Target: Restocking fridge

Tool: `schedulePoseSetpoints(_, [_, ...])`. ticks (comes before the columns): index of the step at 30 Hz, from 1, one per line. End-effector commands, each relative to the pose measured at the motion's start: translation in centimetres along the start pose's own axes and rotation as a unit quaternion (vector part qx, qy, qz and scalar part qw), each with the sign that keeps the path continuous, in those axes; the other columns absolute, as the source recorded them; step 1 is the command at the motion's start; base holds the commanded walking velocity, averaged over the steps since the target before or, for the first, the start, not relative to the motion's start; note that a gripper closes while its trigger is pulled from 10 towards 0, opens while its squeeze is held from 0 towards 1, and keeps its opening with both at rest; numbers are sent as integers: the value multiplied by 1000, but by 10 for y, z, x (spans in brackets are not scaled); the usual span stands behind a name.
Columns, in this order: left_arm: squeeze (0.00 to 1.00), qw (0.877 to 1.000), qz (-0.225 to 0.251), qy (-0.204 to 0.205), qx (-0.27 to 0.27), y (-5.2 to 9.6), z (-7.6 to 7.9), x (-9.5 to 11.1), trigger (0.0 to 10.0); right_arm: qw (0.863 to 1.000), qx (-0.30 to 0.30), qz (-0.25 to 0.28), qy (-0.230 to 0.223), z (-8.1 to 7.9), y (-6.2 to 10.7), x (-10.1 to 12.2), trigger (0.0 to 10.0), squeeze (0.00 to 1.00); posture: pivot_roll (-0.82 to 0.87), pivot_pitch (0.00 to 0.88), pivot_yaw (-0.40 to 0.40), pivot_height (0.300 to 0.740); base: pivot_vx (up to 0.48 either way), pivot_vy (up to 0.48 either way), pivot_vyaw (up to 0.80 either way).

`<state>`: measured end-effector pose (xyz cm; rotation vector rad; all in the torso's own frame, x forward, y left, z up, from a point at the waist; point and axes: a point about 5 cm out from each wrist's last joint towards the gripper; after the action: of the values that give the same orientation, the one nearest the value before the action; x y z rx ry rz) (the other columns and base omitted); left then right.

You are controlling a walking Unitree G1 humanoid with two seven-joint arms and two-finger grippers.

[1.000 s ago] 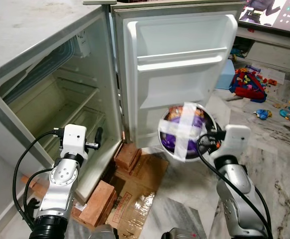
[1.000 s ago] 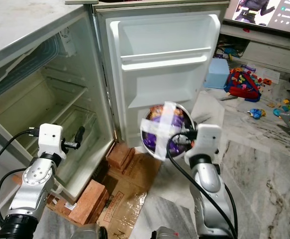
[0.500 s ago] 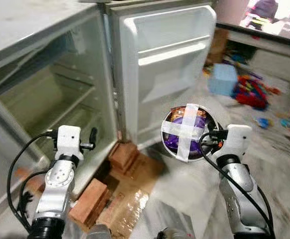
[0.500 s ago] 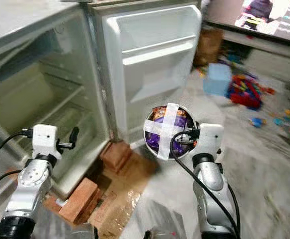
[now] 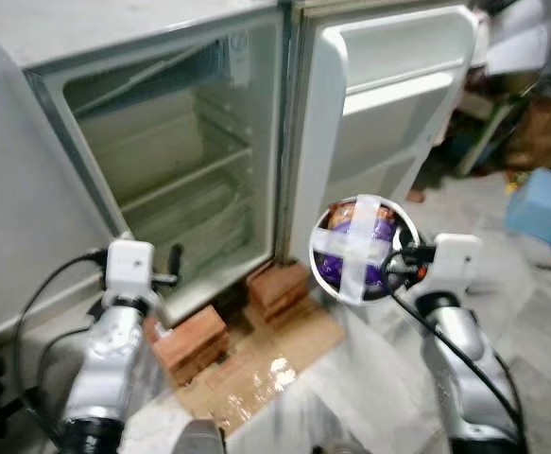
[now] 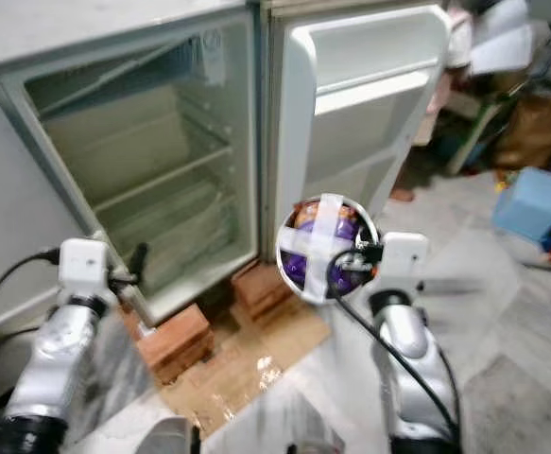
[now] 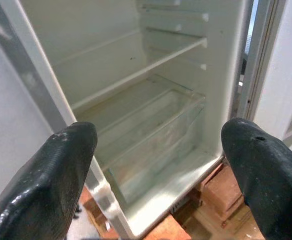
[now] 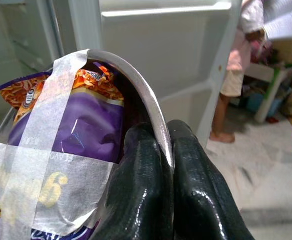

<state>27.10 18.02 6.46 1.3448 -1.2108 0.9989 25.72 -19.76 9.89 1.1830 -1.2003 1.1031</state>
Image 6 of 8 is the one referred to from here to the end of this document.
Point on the taped round bowl with snacks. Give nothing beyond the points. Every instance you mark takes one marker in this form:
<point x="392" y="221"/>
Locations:
<point x="313" y="248"/>

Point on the silver mini fridge door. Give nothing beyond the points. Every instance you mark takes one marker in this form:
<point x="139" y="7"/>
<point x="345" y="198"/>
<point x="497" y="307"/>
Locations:
<point x="360" y="142"/>

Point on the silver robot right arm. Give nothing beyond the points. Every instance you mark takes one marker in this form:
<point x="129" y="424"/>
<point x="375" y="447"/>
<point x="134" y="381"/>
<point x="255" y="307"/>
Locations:
<point x="407" y="350"/>

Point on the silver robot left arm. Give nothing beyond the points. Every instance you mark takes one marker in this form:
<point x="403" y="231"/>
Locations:
<point x="62" y="355"/>

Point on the clear fridge shelf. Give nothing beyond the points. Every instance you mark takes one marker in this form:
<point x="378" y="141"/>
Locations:
<point x="162" y="180"/>

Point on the silver mini fridge cabinet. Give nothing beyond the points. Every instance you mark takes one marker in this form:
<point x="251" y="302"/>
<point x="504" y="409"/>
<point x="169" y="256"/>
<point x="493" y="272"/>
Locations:
<point x="10" y="189"/>

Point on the red brick stack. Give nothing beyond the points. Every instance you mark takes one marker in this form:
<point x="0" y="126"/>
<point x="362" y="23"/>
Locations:
<point x="176" y="342"/>
<point x="261" y="288"/>

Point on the flat brown cardboard sheet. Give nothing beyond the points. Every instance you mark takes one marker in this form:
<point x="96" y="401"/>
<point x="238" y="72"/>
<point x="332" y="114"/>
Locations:
<point x="256" y="369"/>

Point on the grey robot left leg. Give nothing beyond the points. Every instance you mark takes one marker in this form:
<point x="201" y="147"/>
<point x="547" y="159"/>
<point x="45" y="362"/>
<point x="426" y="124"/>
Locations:
<point x="166" y="437"/>

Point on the light blue plastic box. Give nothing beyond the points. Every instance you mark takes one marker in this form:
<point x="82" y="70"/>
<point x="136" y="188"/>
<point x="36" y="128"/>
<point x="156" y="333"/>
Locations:
<point x="530" y="203"/>

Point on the brown paper bag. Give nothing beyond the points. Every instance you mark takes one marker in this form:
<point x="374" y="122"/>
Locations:
<point x="535" y="132"/>

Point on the white plastic bag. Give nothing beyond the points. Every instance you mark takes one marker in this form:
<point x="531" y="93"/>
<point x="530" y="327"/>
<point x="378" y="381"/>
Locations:
<point x="502" y="43"/>

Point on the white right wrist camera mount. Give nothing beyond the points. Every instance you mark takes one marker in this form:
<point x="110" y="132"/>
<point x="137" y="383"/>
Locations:
<point x="404" y="257"/>

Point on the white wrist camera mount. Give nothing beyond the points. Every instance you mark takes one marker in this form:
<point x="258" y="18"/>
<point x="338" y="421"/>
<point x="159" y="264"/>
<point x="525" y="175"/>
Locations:
<point x="404" y="257"/>
<point x="83" y="265"/>

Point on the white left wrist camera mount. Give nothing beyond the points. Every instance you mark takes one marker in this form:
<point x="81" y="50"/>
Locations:
<point x="83" y="265"/>

